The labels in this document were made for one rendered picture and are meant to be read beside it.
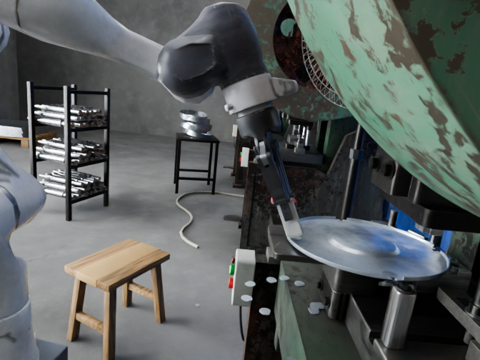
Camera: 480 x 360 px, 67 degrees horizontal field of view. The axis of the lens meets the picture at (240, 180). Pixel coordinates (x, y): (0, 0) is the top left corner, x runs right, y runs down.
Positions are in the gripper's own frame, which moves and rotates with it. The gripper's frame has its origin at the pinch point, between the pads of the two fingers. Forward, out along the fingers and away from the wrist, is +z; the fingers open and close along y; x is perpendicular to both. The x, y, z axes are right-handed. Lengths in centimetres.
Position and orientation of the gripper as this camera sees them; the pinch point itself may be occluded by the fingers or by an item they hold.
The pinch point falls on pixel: (289, 218)
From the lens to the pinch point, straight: 67.6
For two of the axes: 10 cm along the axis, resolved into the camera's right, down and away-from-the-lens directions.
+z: 3.2, 9.4, 1.5
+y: -2.1, 2.2, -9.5
